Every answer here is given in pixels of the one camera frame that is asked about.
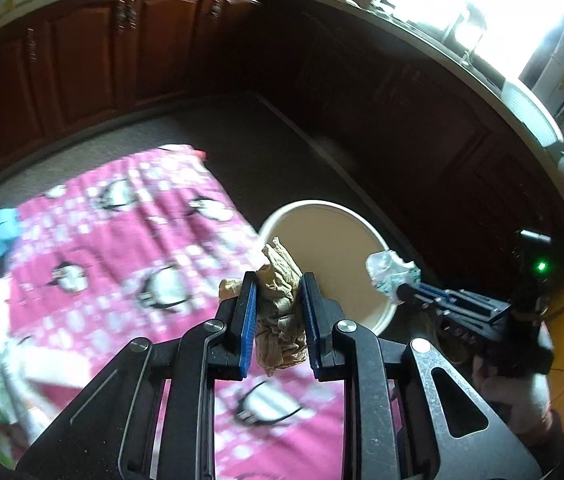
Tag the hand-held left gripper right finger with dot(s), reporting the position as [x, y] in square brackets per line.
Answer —
[310, 325]

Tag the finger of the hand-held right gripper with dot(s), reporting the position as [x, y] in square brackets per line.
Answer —
[462, 299]
[419, 297]

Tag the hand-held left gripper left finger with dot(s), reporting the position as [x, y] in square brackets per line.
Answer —
[246, 325]

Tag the brown tissue paper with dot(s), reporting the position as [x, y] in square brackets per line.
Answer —
[279, 310]

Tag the clear plastic wrapper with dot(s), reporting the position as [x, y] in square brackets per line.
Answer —
[391, 272]

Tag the white round bucket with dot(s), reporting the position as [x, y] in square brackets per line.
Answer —
[332, 245]

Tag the person's right forearm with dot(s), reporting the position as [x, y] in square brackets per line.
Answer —
[554, 430]

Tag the person's right hand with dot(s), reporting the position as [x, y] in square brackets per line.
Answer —
[512, 400]

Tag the pink penguin printed blanket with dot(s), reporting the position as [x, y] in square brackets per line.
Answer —
[122, 240]

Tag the dark wooden cabinet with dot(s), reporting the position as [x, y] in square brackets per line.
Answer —
[412, 120]

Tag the white dish rack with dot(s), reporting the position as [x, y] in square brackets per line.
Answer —
[532, 112]

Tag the glass kettle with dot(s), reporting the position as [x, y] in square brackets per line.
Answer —
[467, 30]

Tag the brown wooden cabinet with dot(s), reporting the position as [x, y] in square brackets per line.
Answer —
[92, 55]

